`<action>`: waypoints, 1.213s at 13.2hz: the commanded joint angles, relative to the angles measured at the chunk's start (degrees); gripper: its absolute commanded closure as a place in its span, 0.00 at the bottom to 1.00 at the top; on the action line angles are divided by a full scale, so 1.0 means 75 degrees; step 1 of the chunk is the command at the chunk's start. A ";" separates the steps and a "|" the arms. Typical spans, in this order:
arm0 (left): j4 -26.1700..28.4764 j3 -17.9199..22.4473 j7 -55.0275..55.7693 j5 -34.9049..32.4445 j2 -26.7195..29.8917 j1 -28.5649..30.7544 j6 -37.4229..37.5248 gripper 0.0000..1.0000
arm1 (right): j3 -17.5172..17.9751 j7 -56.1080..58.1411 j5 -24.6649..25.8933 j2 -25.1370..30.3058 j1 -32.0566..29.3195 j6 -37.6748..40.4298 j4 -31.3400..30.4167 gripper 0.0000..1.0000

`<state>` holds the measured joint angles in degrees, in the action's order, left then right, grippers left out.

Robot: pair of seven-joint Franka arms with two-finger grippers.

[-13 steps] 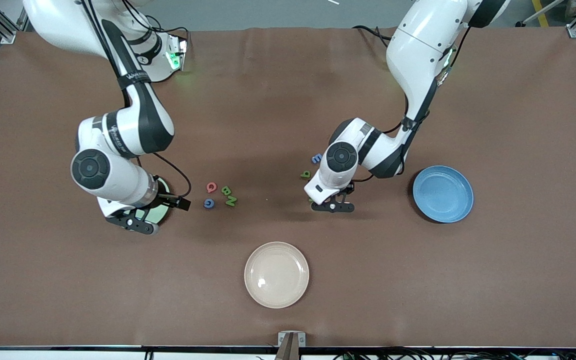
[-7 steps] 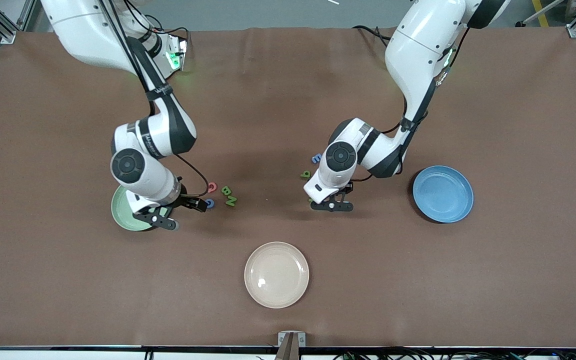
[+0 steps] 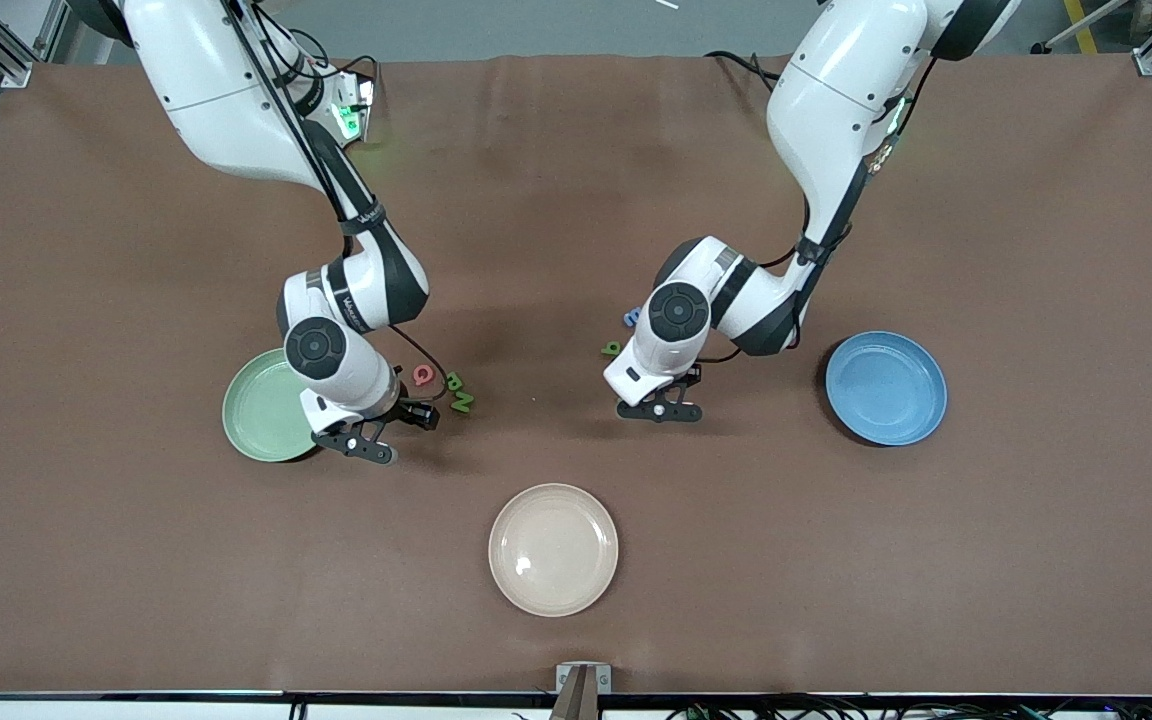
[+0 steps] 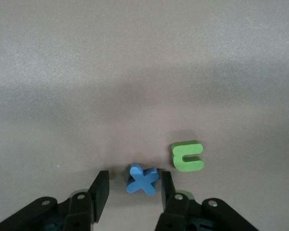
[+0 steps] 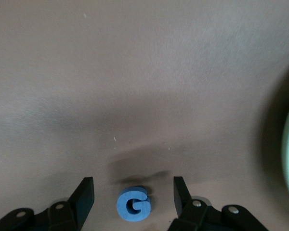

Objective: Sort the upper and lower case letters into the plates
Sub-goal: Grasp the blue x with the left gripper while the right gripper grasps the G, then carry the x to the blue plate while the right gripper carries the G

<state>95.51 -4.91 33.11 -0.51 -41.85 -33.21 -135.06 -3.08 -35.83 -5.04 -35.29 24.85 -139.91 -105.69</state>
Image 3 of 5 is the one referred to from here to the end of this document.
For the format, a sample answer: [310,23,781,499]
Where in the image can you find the blue plate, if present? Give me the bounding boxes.
[825,331,948,447]

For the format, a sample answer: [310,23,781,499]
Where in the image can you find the brown table cover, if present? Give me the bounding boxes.
[0,52,1152,696]

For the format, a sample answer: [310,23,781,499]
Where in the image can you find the beige plate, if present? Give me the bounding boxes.
[488,483,620,618]

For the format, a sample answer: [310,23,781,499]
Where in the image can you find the light green plate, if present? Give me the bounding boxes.
[222,350,322,463]

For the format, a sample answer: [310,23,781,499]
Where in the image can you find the black right arm base cable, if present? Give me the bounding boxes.
[286,28,382,91]

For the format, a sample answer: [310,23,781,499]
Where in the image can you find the white stand leg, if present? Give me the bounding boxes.
[1021,0,1132,55]

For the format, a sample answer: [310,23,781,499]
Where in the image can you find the black arm base cable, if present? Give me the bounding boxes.
[704,50,787,101]
[286,28,382,91]

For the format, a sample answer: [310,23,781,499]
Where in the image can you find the grey metal camera bracket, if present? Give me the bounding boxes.
[551,662,612,720]

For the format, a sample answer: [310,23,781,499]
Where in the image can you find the black left arm base cable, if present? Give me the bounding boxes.
[704,50,787,101]

